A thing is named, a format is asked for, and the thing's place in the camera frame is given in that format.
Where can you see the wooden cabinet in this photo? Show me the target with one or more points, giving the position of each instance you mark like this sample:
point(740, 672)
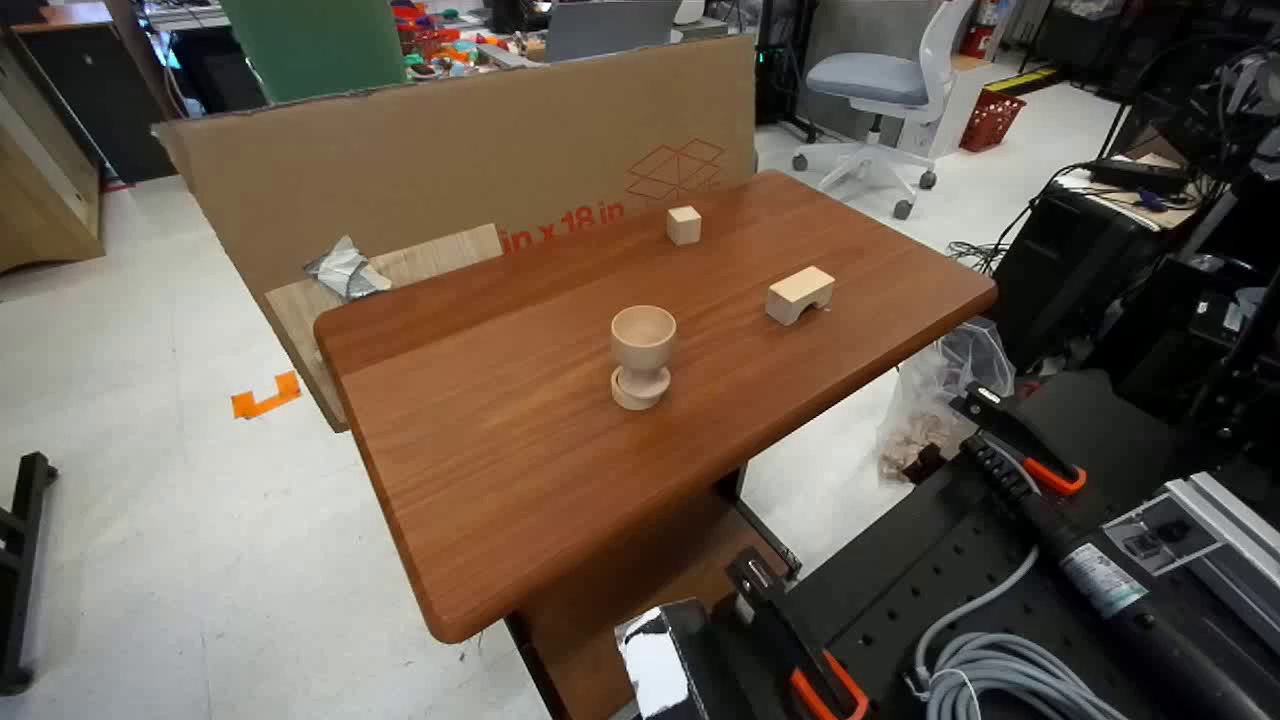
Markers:
point(43, 172)

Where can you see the clear plastic bag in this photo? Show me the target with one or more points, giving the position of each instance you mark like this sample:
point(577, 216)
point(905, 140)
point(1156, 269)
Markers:
point(942, 400)

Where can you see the silver aluminium extrusion rail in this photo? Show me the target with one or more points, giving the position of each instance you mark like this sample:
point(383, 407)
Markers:
point(1226, 544)

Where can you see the crumpled grey plastic wrap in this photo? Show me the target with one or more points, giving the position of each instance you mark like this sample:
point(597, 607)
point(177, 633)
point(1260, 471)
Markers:
point(347, 269)

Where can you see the black cylindrical bar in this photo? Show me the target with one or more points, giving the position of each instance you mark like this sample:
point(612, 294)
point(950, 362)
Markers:
point(1107, 585)

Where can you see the grey white office chair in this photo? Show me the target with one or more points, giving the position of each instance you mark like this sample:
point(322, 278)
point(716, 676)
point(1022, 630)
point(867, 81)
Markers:
point(886, 81)

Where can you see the small wooden cube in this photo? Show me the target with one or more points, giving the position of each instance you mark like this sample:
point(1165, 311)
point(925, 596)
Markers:
point(684, 224)

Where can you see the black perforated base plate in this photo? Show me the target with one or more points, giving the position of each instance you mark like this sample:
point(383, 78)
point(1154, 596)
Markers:
point(985, 561)

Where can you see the light wooden cup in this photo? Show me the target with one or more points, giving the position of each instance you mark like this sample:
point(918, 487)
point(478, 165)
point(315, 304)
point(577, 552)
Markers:
point(641, 339)

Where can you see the wooden arch block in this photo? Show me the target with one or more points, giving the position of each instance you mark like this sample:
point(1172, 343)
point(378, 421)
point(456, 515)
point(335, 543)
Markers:
point(799, 289)

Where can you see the large brown cardboard sheet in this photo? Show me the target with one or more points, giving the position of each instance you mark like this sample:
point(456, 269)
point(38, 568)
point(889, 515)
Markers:
point(440, 161)

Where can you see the light plywood board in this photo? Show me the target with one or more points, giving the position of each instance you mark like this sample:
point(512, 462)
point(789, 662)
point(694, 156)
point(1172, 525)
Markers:
point(424, 257)

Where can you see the green board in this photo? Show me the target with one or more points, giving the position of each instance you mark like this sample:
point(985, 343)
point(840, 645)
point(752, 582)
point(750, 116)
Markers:
point(315, 46)

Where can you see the black metal stand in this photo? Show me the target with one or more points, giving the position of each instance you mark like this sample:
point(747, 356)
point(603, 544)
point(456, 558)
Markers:
point(16, 561)

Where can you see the brown table base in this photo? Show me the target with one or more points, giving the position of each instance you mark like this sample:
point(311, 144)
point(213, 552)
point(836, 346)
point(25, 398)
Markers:
point(624, 585)

